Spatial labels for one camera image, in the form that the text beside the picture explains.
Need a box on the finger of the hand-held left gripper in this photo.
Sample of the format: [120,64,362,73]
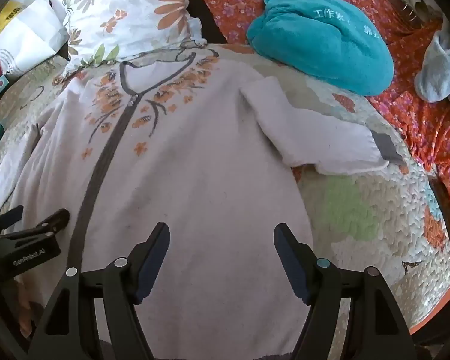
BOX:
[0,208,71,241]
[0,205,25,233]

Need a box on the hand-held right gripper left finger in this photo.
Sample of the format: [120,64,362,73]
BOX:
[26,222,170,360]

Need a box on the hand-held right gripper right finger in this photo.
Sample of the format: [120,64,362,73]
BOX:
[273,223,422,360]

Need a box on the white floral zip garment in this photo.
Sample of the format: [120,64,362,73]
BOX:
[0,50,391,359]

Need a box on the patterned quilted mat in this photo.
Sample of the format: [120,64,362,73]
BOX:
[0,43,450,334]

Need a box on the white plastic bag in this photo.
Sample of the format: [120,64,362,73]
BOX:
[0,0,70,79]

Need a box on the yellow plastic bag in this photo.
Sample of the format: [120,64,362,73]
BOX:
[0,0,27,42]

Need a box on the teal fleece towel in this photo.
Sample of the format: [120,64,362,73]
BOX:
[246,0,394,96]

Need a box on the white floral pillow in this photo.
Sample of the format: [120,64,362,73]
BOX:
[62,0,205,76]

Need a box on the pale grey cloth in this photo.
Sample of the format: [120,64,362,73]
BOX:
[414,26,450,102]

